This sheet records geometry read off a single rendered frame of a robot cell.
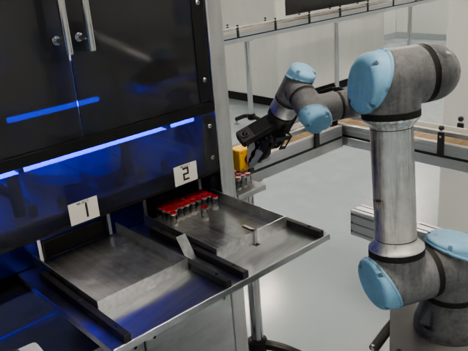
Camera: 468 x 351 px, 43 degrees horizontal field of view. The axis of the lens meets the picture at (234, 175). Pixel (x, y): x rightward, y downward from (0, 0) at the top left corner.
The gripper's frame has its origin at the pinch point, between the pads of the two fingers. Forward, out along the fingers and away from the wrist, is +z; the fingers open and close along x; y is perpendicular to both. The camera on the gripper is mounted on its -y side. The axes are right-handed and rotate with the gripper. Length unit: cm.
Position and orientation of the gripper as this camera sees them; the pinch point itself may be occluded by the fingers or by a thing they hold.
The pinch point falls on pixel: (248, 164)
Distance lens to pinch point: 178.5
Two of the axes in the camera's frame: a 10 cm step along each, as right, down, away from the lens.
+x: -4.9, -7.1, 5.1
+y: 8.0, -1.3, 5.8
